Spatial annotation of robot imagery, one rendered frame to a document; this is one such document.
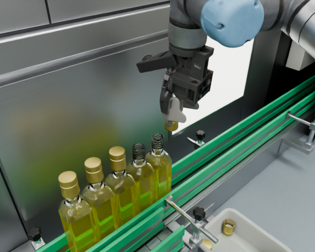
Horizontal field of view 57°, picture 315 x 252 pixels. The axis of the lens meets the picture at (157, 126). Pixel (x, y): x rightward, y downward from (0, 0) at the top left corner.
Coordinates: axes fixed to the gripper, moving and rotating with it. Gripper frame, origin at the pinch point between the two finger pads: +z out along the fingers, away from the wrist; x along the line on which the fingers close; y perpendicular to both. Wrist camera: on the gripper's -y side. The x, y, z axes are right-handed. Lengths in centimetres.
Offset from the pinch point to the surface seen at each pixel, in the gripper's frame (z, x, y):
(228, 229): 35.5, 2.7, 21.0
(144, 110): 5.2, 2.8, -10.7
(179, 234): 19.5, -15.3, 13.5
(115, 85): -6.0, -4.7, -13.7
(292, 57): 20, 90, 9
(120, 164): 2.2, -17.7, -1.5
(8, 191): 10.3, -34.0, -21.4
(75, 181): -0.3, -27.5, -4.0
